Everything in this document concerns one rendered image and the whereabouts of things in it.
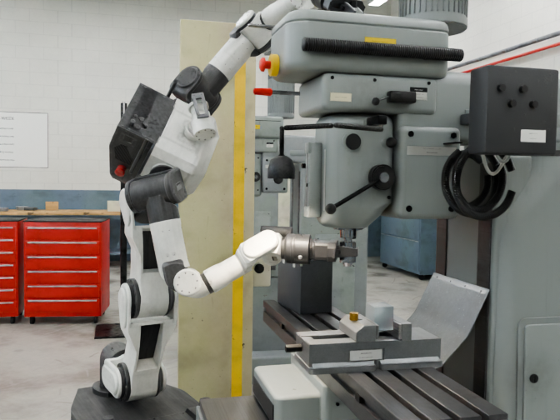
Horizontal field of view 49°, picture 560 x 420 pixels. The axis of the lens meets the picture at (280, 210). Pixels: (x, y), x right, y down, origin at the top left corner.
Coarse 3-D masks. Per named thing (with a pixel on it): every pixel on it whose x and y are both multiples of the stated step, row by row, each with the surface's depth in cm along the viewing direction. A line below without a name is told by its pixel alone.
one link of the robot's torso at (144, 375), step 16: (128, 288) 212; (128, 304) 211; (176, 304) 220; (128, 320) 212; (144, 320) 219; (160, 320) 219; (176, 320) 221; (128, 336) 214; (144, 336) 221; (160, 336) 221; (128, 352) 223; (144, 352) 225; (160, 352) 222; (128, 368) 224; (144, 368) 222; (160, 368) 230; (128, 384) 222; (144, 384) 224; (160, 384) 228; (128, 400) 225
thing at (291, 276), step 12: (288, 264) 217; (312, 264) 208; (324, 264) 210; (288, 276) 217; (300, 276) 207; (312, 276) 209; (324, 276) 210; (288, 288) 217; (300, 288) 207; (312, 288) 209; (324, 288) 210; (288, 300) 217; (300, 300) 208; (312, 300) 209; (324, 300) 211; (300, 312) 208; (312, 312) 209
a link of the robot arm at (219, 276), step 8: (232, 256) 178; (216, 264) 178; (224, 264) 176; (232, 264) 176; (208, 272) 175; (216, 272) 175; (224, 272) 175; (232, 272) 176; (240, 272) 177; (208, 280) 174; (216, 280) 175; (224, 280) 175; (232, 280) 177; (200, 288) 174; (208, 288) 175; (216, 288) 176; (192, 296) 174; (200, 296) 175
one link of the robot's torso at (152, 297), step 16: (128, 208) 212; (128, 224) 212; (128, 240) 217; (144, 240) 216; (144, 256) 217; (144, 272) 212; (144, 288) 212; (160, 288) 215; (144, 304) 212; (160, 304) 215
